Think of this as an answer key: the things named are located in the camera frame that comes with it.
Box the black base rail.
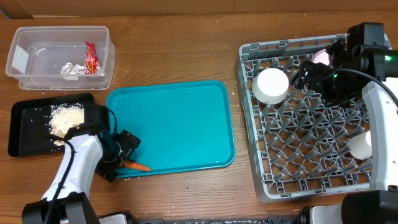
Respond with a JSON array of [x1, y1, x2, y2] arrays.
[[135, 215, 296, 224]]

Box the grey dishwasher rack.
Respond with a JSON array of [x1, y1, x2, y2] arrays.
[[235, 33, 373, 203]]

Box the pink rimmed bowl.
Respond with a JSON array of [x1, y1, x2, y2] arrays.
[[310, 49, 330, 66]]

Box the orange carrot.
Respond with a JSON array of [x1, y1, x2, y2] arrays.
[[119, 161, 152, 172]]

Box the food scraps on plate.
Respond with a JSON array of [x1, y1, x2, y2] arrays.
[[49, 103, 84, 138]]

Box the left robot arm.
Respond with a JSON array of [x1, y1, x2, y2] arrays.
[[22, 105, 141, 224]]

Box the white bowl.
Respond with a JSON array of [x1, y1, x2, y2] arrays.
[[252, 68, 289, 105]]

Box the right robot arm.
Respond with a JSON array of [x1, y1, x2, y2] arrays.
[[290, 22, 397, 223]]

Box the white paper cup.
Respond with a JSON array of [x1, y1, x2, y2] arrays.
[[348, 131, 372, 160]]

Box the white tissue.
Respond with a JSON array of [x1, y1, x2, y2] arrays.
[[60, 62, 85, 81]]

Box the clear plastic bin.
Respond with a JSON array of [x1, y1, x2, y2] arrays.
[[5, 26, 115, 90]]

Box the teal serving tray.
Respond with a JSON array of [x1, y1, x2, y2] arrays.
[[106, 80, 236, 178]]

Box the red snack wrapper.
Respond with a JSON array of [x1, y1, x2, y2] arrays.
[[84, 42, 102, 74]]

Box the black plastic tray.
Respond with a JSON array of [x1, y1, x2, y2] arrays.
[[8, 93, 95, 157]]

